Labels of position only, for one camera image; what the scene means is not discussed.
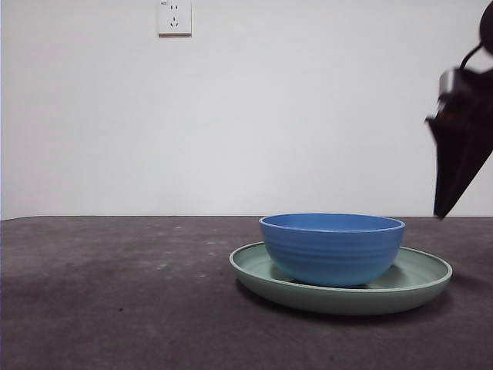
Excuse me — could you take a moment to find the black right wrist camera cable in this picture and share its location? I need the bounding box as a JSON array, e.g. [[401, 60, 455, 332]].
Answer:
[[459, 42, 485, 72]]

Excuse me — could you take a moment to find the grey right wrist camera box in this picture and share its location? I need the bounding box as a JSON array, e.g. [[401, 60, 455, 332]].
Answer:
[[438, 68, 464, 96]]

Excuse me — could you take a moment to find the pale green round plate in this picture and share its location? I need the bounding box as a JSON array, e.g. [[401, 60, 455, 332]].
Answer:
[[229, 241, 454, 317]]

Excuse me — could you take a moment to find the white wall power socket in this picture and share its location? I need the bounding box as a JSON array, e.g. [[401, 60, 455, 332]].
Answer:
[[157, 0, 193, 39]]

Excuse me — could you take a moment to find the blue ribbed bowl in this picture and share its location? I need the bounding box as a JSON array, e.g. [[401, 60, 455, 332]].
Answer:
[[258, 212, 407, 288]]

